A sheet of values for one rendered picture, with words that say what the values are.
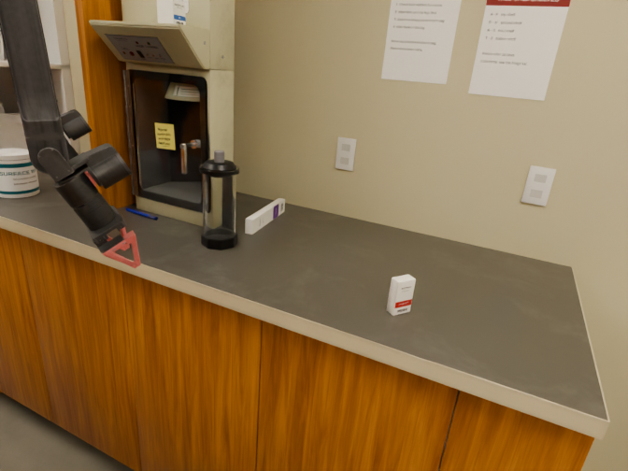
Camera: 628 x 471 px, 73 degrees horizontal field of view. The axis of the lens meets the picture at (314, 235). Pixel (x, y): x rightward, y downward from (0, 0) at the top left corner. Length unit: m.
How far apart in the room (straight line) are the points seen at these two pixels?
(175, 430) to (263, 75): 1.24
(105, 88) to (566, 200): 1.44
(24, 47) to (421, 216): 1.18
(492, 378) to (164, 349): 0.85
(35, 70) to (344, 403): 0.87
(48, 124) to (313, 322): 0.60
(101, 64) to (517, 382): 1.37
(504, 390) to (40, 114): 0.92
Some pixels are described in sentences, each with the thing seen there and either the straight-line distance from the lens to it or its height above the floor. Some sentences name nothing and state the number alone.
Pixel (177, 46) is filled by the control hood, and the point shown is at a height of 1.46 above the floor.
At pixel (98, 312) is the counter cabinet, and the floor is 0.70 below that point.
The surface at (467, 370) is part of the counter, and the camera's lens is 0.87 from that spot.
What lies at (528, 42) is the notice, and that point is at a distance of 1.44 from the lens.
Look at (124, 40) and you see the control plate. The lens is 1.38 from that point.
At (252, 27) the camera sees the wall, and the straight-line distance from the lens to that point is 1.72.
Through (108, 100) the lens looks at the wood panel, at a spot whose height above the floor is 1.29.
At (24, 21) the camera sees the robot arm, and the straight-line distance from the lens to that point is 0.85.
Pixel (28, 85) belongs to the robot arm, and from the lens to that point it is 0.85.
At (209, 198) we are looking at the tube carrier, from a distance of 1.18.
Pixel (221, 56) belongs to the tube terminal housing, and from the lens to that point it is 1.32.
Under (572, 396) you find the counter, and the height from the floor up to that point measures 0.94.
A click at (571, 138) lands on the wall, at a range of 1.45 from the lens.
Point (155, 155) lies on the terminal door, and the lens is 1.44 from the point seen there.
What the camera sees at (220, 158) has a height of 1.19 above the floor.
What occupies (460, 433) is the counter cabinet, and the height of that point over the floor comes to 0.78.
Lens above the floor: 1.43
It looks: 21 degrees down
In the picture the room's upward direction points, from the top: 5 degrees clockwise
